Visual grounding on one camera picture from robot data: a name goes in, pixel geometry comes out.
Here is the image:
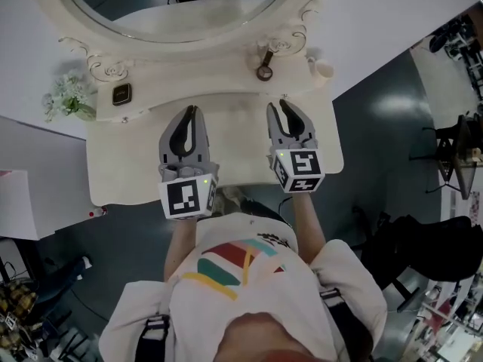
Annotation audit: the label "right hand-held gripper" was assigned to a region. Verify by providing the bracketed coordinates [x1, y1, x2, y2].
[266, 99, 327, 195]

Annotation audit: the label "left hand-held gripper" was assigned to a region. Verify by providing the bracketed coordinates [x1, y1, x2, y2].
[157, 105, 221, 222]

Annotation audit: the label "white ornate dressing table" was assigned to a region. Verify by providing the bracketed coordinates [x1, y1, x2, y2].
[28, 0, 345, 207]

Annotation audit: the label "person's left forearm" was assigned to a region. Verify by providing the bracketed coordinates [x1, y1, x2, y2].
[163, 218, 199, 283]

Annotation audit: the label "person's right forearm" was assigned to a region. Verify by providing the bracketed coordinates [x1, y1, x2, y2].
[291, 189, 328, 268]

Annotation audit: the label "white ceramic jug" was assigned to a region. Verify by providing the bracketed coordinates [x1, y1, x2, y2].
[306, 56, 335, 89]

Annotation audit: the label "black rounded square case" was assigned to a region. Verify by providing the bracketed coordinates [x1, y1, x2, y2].
[111, 82, 134, 107]

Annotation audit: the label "dark trousers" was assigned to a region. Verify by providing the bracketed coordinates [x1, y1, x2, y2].
[217, 186, 292, 229]

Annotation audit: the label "white flowers in vase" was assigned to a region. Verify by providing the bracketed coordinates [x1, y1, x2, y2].
[40, 71, 97, 123]

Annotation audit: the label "white side desk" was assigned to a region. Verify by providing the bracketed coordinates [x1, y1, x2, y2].
[0, 115, 91, 241]

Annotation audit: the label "white printed t-shirt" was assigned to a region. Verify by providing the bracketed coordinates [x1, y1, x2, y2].
[99, 211, 390, 362]

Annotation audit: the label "black office chair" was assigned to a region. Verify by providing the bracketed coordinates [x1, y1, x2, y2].
[349, 204, 483, 313]

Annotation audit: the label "person's face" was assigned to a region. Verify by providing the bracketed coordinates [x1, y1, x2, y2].
[216, 312, 303, 362]

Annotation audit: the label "brown handled hand mirror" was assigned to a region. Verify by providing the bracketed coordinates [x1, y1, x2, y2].
[256, 48, 275, 82]

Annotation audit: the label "black metal frame table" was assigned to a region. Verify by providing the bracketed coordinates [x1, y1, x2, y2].
[408, 112, 483, 200]

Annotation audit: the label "black harness strap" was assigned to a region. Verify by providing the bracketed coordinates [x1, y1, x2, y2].
[319, 287, 374, 362]
[137, 314, 171, 362]

